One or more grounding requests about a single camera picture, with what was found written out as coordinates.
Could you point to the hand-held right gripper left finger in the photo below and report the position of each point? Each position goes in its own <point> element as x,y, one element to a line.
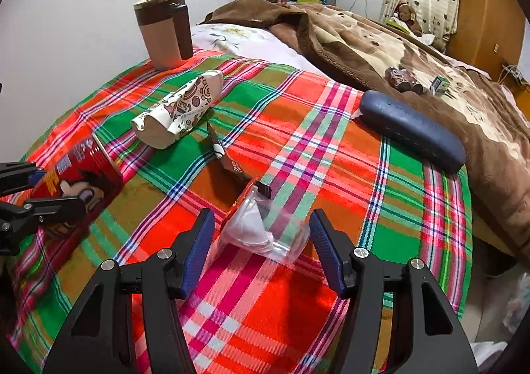
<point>198,251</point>

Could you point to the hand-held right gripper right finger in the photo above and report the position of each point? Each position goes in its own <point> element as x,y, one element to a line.
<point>327,254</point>

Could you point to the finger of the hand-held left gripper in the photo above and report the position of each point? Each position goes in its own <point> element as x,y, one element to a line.
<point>54,208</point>
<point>18,177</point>

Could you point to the clear plastic cup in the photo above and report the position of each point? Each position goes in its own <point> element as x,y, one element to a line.
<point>281,237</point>

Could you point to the red cartoon print can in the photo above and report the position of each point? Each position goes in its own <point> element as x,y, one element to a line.
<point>91,166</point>

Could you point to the red green plaid blanket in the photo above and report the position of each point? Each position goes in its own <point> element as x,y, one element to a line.
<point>290,175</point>

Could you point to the dark snack wrapper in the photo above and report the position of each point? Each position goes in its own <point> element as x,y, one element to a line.
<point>232,171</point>

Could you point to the dark blue glasses case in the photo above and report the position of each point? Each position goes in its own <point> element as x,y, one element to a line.
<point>410,129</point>

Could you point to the small brown can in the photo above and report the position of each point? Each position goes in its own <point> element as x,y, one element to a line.
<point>401,79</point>

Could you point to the brown travel mug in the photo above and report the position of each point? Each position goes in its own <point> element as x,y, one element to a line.
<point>159,38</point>

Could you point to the small green carton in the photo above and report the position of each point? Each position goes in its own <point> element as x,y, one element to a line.
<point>441,86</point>

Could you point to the brown plush blanket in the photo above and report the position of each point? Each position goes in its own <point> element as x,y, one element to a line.
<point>372,46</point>

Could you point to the white floral bedsheet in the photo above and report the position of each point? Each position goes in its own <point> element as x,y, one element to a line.
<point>248,40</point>

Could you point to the brown teddy bear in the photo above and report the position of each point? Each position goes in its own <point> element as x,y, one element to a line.
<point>405,17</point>

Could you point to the wooden wardrobe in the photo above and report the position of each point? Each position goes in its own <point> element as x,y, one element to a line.
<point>488,9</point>

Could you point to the wall power strip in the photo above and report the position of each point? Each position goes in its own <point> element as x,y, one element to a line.
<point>513,72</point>

